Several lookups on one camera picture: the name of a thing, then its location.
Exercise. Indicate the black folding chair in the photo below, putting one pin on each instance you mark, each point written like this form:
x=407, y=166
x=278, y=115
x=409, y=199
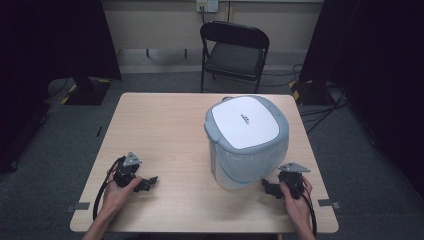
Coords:
x=235, y=56

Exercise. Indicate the white wall socket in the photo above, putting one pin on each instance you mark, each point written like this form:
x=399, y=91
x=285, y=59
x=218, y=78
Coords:
x=207, y=5

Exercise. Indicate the white and grey pedal bin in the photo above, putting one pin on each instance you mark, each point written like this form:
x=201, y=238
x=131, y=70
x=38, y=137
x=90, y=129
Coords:
x=246, y=133

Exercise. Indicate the black stand base striped tape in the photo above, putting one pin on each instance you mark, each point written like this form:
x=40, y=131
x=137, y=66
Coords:
x=310, y=93
x=88, y=93

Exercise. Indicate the grey tape strip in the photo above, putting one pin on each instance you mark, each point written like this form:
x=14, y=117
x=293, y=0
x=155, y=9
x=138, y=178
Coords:
x=329, y=203
x=78, y=206

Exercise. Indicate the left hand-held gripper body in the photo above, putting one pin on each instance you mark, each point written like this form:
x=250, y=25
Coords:
x=128, y=170

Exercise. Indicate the black curtain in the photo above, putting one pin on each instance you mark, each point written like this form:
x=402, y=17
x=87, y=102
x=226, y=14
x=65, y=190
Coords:
x=383, y=66
x=50, y=50

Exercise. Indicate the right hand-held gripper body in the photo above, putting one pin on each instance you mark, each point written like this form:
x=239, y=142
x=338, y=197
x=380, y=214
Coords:
x=293, y=181

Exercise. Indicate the person's left hand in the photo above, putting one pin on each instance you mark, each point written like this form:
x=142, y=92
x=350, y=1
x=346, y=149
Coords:
x=115, y=196

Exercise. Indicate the person's right hand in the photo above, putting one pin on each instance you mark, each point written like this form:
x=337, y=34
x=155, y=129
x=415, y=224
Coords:
x=300, y=208

